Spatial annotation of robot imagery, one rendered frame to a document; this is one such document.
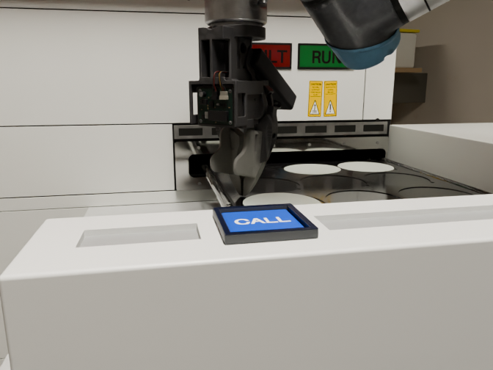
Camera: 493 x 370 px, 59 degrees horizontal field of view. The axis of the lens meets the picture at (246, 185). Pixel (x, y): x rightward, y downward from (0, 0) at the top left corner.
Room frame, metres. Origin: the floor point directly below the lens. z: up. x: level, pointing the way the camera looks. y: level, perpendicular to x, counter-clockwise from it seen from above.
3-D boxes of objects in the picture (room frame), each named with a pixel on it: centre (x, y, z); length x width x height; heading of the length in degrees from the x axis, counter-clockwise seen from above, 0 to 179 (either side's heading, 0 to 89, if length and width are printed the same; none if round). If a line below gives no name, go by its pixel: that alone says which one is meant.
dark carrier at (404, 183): (0.66, -0.13, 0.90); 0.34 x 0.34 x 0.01; 11
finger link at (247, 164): (0.54, 0.00, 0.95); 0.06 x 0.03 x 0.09; 146
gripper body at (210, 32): (0.55, 0.02, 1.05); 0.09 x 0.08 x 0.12; 146
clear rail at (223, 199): (0.62, 0.04, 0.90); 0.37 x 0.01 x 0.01; 11
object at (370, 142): (0.86, -0.08, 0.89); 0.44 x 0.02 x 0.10; 101
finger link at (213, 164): (0.56, 0.03, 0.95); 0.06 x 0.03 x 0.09; 146
